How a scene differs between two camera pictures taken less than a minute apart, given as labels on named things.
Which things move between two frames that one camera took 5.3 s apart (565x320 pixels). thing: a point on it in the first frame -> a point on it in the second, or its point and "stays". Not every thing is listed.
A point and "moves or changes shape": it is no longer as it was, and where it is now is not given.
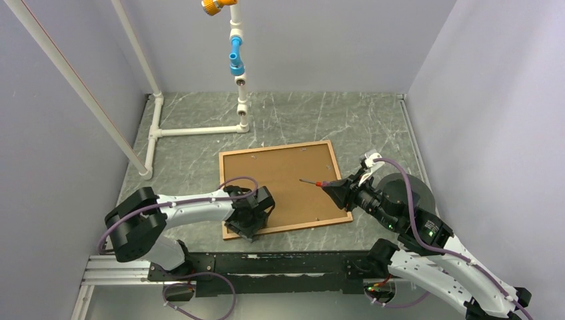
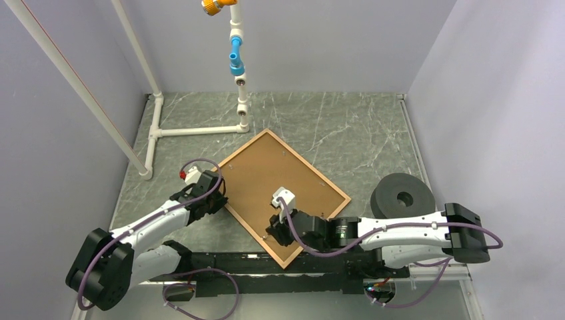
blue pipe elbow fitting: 236,66 stays
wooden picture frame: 294,173 moves or changes shape
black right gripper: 344,195 -> 278,229
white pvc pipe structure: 141,168 stays
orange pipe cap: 213,7 stays
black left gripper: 248,233 -> 222,200
